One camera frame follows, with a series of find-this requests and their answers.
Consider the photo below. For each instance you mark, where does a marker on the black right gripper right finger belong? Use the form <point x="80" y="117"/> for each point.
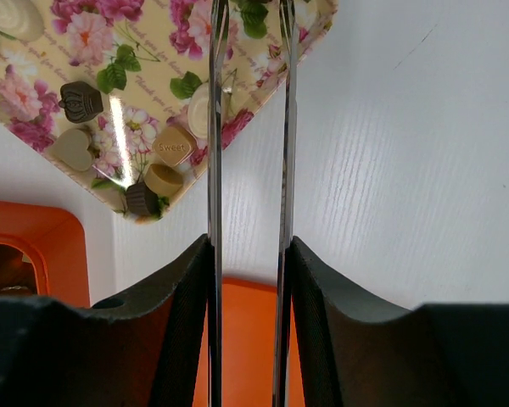
<point x="357" y="349"/>

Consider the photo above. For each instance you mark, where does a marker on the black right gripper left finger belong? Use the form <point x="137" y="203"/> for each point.
<point x="139" y="347"/>

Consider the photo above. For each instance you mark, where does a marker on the dark cup chocolate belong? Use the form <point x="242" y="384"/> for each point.
<point x="140" y="200"/>

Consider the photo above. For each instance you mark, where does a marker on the dark flower chocolate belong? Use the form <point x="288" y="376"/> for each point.
<point x="80" y="102"/>

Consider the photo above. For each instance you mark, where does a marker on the metal tongs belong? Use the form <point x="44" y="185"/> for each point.
<point x="251" y="197"/>

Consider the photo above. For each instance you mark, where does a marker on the orange box lid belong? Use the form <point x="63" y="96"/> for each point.
<point x="248" y="331"/>

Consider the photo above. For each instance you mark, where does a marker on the tan round chocolate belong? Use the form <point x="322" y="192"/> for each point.
<point x="163" y="180"/>

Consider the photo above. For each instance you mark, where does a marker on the orange chocolate box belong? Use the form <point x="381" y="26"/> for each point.
<point x="53" y="239"/>

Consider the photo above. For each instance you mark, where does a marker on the tan heart chocolate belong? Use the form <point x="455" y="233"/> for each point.
<point x="72" y="147"/>

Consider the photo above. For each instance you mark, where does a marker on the tan sweet chocolate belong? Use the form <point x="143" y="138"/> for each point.
<point x="174" y="145"/>

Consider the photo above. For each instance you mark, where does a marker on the floral tray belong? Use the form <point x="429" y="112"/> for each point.
<point x="145" y="57"/>

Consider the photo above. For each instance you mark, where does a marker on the white round chocolate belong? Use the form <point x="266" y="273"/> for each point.
<point x="197" y="112"/>

